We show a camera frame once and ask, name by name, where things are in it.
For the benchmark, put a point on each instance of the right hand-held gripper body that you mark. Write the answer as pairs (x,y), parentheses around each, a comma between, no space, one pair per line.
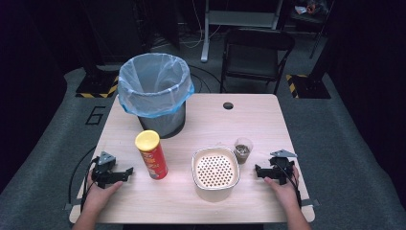
(281,168)

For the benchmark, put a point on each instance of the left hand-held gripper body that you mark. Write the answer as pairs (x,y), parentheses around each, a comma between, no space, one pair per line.
(105,174)

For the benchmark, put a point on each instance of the person's left hand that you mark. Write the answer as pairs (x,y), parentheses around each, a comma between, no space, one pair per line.
(99,195)

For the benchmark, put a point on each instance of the person's right hand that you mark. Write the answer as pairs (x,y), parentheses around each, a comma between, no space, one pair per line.
(284,191)

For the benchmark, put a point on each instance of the clear cup with brown contents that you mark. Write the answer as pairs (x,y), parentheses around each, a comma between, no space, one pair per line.
(242,150)

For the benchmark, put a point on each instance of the red chip can yellow lid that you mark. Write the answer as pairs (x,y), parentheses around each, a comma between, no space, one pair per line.
(152,156)

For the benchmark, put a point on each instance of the white perforated strainer bowl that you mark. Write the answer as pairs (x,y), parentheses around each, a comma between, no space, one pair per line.
(215,169)

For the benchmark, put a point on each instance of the grey trash bin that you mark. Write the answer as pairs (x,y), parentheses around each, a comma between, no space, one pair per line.
(164,123)

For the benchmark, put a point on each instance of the black stand base hazard stripes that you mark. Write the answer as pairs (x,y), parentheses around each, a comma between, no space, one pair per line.
(97,84)
(308,84)

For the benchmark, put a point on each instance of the translucent blue bin liner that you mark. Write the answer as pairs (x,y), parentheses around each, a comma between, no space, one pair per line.
(154,86)

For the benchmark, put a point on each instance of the black folding chair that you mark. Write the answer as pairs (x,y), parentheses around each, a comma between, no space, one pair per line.
(255,54)

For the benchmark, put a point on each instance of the white metal desk frame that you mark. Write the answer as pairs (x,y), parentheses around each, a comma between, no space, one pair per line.
(236,19)

